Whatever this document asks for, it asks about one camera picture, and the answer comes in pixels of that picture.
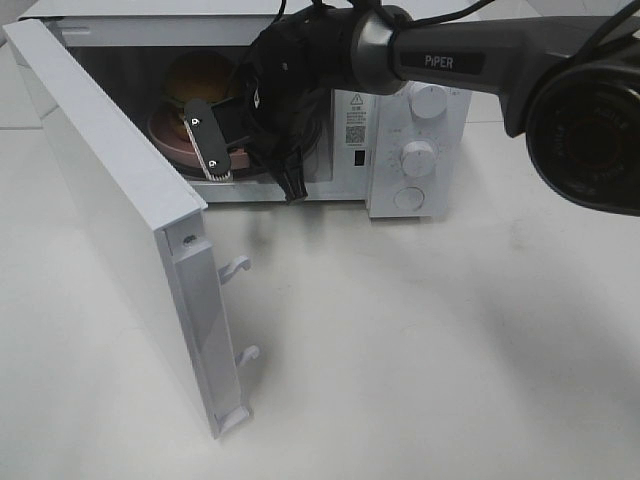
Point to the round door release button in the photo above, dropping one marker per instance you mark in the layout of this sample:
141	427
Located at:
409	199

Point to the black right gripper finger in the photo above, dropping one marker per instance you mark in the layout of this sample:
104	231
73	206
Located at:
207	139
288	172

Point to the burger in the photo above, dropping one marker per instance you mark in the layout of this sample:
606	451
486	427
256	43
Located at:
200	74

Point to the white upper microwave knob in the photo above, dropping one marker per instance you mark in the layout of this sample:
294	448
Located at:
427	101

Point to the white microwave oven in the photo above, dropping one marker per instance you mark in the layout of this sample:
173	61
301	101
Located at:
127	47

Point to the warning label sticker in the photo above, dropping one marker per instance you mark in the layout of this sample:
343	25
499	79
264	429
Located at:
356	119

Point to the white lower microwave knob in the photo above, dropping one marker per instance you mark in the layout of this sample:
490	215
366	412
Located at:
418	159

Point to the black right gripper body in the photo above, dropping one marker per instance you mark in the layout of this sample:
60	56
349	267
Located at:
285	74

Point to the white microwave knob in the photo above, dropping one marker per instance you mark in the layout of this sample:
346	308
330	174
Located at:
418	159
427	101

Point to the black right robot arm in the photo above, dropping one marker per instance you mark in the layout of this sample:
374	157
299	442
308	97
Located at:
568	84

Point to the pink plate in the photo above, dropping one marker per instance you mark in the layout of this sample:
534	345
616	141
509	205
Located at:
177	150

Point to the glass turntable plate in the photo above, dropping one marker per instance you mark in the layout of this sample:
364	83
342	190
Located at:
254	169

